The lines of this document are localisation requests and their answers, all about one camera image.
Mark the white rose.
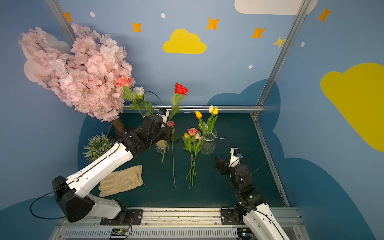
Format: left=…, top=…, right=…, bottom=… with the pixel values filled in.
left=132, top=87, right=154, bottom=117

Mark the orange yellow tulip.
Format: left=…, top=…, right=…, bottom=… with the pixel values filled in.
left=195, top=111, right=207, bottom=136

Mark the red rose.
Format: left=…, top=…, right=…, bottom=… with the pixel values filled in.
left=160, top=82, right=190, bottom=165

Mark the cream white tulip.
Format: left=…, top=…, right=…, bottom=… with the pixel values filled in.
left=207, top=105, right=215, bottom=133

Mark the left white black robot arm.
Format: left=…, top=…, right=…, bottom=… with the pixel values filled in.
left=52, top=108, right=173, bottom=225

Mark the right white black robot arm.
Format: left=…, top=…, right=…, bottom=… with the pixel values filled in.
left=215, top=156, right=289, bottom=240

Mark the yellow wavy glass vase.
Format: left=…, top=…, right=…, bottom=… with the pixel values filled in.
left=156, top=140, right=170, bottom=154

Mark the pink tulip on table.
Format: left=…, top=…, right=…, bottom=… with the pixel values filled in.
left=183, top=133, right=193, bottom=189

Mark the clear glass vase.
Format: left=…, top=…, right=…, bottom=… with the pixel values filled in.
left=200, top=129, right=217, bottom=155

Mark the pale pink tulip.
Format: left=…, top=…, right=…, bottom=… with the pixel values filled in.
left=193, top=132, right=203, bottom=177

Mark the beige cloth glove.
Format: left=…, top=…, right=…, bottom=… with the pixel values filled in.
left=99, top=165, right=144, bottom=197

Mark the right circuit board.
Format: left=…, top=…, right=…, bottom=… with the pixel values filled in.
left=237, top=228, right=253, bottom=240

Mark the circuit board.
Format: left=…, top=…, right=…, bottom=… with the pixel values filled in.
left=237, top=228, right=253, bottom=240
left=110, top=228, right=130, bottom=239

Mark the small green potted plant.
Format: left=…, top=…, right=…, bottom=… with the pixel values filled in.
left=83, top=134, right=116, bottom=162

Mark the pink cherry blossom tree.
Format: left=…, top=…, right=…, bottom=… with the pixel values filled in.
left=19, top=23, right=136, bottom=134

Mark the left circuit board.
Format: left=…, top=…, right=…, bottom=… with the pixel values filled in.
left=110, top=228, right=130, bottom=239

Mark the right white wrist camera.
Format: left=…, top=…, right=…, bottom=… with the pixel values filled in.
left=229, top=148, right=243, bottom=168

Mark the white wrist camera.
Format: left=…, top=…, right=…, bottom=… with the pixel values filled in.
left=158, top=108, right=170, bottom=123
left=229, top=148, right=243, bottom=168

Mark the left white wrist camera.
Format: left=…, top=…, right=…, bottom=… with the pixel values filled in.
left=158, top=108, right=170, bottom=123

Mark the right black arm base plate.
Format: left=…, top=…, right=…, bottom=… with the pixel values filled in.
left=220, top=207, right=244, bottom=225

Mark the aluminium front rail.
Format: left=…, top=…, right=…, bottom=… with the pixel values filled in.
left=50, top=207, right=310, bottom=240

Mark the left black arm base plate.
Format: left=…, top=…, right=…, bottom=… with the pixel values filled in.
left=100, top=209, right=144, bottom=226

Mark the aluminium left frame post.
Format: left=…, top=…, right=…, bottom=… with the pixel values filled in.
left=45, top=0, right=76, bottom=44

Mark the aluminium frame post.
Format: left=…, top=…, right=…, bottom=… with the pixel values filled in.
left=45, top=0, right=76, bottom=44
left=252, top=0, right=317, bottom=120

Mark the aluminium right frame post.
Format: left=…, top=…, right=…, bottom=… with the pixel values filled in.
left=252, top=0, right=317, bottom=120

